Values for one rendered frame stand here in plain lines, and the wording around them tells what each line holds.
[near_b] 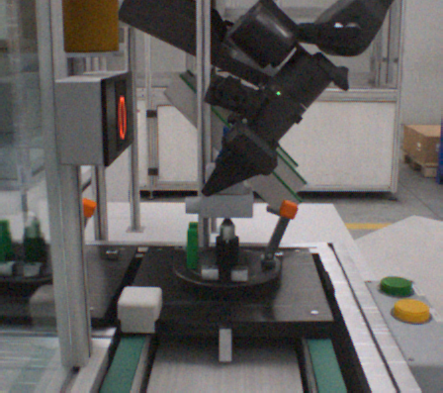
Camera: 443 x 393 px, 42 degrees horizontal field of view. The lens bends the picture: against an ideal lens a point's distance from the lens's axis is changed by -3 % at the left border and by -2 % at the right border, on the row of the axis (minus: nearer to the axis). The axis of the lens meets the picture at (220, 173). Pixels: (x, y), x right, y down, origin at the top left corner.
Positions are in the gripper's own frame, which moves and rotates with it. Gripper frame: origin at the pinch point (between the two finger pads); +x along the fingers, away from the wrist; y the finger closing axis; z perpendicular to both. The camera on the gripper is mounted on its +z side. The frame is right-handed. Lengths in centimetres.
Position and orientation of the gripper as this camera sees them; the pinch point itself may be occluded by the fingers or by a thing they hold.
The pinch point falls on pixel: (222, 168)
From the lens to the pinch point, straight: 72.5
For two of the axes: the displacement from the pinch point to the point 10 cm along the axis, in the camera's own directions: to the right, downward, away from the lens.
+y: -0.2, 2.3, -9.7
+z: -7.6, -6.4, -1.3
